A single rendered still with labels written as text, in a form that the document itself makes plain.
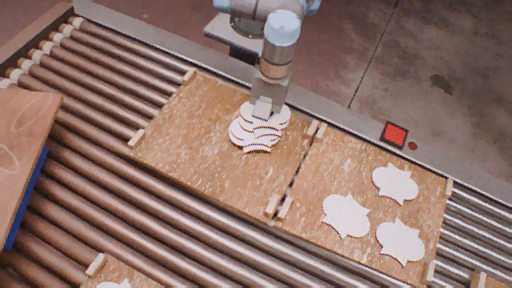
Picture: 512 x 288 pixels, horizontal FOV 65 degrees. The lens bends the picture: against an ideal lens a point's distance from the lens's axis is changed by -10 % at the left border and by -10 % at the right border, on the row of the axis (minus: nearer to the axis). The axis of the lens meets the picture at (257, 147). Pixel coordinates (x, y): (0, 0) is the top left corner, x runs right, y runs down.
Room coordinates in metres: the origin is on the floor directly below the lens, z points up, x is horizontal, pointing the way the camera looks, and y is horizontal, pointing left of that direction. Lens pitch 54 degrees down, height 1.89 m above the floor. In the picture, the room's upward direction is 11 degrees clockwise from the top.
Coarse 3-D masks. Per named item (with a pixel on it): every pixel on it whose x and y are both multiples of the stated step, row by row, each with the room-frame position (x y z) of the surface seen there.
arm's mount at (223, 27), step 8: (216, 16) 1.28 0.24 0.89; (224, 16) 1.29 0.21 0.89; (232, 16) 1.30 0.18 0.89; (208, 24) 1.23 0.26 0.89; (216, 24) 1.24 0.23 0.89; (224, 24) 1.25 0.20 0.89; (232, 24) 1.25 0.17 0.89; (208, 32) 1.19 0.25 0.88; (216, 32) 1.19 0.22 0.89; (224, 32) 1.20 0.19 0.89; (232, 32) 1.21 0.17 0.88; (240, 32) 1.22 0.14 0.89; (224, 40) 1.17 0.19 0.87; (232, 40) 1.17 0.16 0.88; (240, 40) 1.18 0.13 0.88; (248, 40) 1.19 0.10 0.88; (256, 40) 1.19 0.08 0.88; (248, 48) 1.15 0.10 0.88; (256, 48) 1.15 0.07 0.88
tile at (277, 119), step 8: (248, 104) 0.80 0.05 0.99; (240, 112) 0.77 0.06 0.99; (248, 112) 0.77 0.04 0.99; (288, 112) 0.80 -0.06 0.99; (248, 120) 0.75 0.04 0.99; (256, 120) 0.75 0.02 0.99; (272, 120) 0.76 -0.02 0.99; (280, 120) 0.77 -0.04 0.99; (288, 120) 0.78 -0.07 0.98; (256, 128) 0.73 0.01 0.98; (264, 128) 0.74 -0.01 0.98; (272, 128) 0.74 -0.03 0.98
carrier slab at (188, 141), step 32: (192, 96) 0.84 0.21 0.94; (224, 96) 0.86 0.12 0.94; (160, 128) 0.70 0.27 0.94; (192, 128) 0.72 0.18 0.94; (224, 128) 0.74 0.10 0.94; (288, 128) 0.79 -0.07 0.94; (160, 160) 0.60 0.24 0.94; (192, 160) 0.62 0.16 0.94; (224, 160) 0.64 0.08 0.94; (256, 160) 0.66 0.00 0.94; (288, 160) 0.68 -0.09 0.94; (224, 192) 0.55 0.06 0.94; (256, 192) 0.57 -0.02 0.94
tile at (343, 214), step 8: (328, 200) 0.58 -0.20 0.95; (336, 200) 0.58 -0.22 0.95; (344, 200) 0.59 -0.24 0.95; (352, 200) 0.59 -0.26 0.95; (328, 208) 0.56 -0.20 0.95; (336, 208) 0.56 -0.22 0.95; (344, 208) 0.56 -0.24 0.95; (352, 208) 0.57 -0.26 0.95; (360, 208) 0.57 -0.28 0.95; (328, 216) 0.53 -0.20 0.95; (336, 216) 0.54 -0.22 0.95; (344, 216) 0.54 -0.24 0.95; (352, 216) 0.55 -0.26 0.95; (360, 216) 0.55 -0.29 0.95; (328, 224) 0.51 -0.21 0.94; (336, 224) 0.52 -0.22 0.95; (344, 224) 0.52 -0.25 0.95; (352, 224) 0.52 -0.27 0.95; (360, 224) 0.53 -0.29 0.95; (368, 224) 0.53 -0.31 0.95; (344, 232) 0.50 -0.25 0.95; (352, 232) 0.50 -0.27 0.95; (360, 232) 0.50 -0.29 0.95
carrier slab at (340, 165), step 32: (320, 160) 0.70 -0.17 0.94; (352, 160) 0.72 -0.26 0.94; (384, 160) 0.75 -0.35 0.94; (320, 192) 0.60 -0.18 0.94; (352, 192) 0.62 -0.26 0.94; (288, 224) 0.50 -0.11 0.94; (320, 224) 0.51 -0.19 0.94; (416, 224) 0.56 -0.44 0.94; (352, 256) 0.44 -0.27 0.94; (384, 256) 0.46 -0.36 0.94
